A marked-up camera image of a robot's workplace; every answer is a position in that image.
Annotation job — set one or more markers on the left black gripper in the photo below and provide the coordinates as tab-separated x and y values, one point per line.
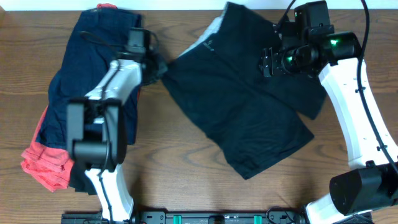
163	66

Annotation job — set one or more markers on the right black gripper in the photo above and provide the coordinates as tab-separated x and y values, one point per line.
272	61

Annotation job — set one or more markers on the black shorts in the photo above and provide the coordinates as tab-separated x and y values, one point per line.
217	83

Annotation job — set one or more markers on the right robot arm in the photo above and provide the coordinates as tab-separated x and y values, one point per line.
310	46

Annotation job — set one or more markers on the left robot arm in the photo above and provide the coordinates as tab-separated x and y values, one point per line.
96	133

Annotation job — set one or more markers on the navy blue shorts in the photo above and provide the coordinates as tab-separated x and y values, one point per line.
86	61

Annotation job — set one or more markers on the black garment under pile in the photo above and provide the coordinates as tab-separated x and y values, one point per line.
80	182

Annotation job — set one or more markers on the red shorts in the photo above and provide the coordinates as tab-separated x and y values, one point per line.
51	167

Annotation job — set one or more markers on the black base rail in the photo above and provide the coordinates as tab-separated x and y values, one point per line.
271	217

